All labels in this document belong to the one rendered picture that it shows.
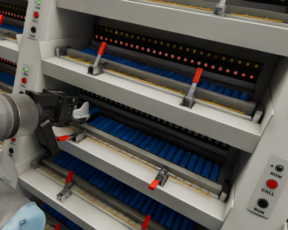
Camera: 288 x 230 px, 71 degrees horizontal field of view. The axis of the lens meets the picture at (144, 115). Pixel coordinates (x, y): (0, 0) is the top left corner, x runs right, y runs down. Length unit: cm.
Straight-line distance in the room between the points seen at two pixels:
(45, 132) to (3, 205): 21
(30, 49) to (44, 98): 26
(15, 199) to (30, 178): 42
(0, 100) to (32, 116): 6
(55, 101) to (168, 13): 33
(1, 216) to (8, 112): 18
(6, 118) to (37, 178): 39
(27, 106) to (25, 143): 31
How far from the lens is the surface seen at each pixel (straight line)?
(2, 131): 43
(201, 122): 45
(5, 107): 43
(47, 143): 55
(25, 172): 82
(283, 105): 45
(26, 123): 45
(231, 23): 47
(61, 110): 52
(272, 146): 46
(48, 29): 69
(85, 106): 59
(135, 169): 53
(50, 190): 74
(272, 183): 47
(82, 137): 61
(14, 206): 36
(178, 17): 49
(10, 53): 80
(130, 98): 50
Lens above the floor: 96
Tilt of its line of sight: 11 degrees down
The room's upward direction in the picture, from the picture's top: 17 degrees clockwise
